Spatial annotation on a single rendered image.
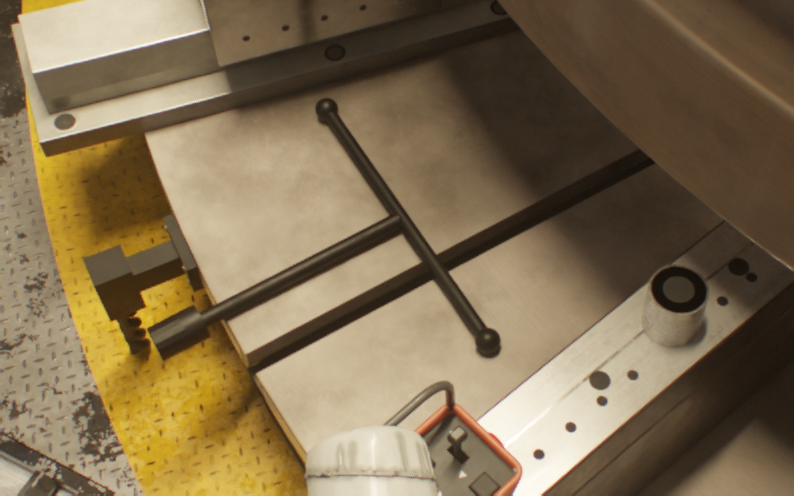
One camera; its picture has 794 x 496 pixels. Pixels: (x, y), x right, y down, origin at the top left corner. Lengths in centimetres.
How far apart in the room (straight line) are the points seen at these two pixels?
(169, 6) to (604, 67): 109
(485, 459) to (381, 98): 111
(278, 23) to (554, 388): 95
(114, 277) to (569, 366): 94
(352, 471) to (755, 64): 72
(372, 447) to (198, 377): 150
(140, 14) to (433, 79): 58
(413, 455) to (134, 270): 134
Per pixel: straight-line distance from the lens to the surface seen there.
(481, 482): 167
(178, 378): 270
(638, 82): 176
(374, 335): 233
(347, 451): 121
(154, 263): 249
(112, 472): 264
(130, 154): 302
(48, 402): 274
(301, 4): 245
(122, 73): 261
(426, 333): 233
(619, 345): 190
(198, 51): 260
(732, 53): 163
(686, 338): 189
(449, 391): 166
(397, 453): 121
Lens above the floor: 235
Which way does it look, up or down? 57 degrees down
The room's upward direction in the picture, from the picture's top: 4 degrees counter-clockwise
